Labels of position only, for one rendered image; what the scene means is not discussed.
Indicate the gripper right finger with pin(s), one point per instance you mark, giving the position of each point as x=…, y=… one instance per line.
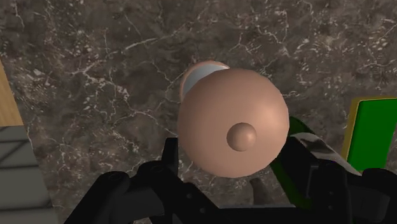
x=332, y=195

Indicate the green box with yellow edge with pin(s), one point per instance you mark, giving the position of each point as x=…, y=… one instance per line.
x=372, y=133

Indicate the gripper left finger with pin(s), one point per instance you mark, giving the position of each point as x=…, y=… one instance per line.
x=145, y=192

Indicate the tan round jar with knob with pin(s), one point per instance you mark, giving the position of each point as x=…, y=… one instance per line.
x=223, y=124

